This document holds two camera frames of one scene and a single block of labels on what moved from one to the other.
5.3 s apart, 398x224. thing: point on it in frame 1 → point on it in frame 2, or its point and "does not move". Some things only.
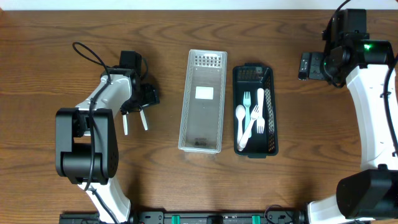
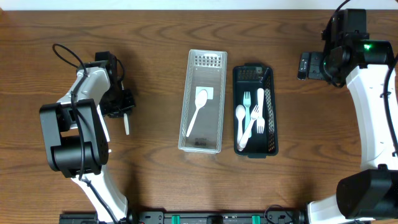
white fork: [260, 122] does not move
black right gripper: [314, 71] does not move
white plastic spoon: [143, 119] → [200, 100]
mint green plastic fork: [247, 104] does not move
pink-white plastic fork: [243, 140] does not move
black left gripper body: [134, 109] → [123, 104]
